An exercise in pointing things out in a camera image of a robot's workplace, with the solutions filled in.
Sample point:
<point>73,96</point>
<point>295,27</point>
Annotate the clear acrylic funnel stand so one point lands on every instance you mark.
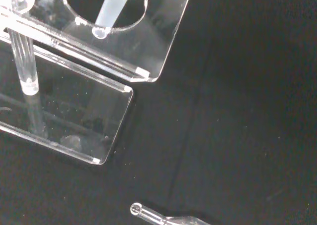
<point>81,106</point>

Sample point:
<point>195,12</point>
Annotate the black bench cloth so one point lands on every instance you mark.
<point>235,111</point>

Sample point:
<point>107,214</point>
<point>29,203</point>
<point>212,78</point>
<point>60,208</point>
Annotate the clear glass weighing funnel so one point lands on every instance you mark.
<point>158,215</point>

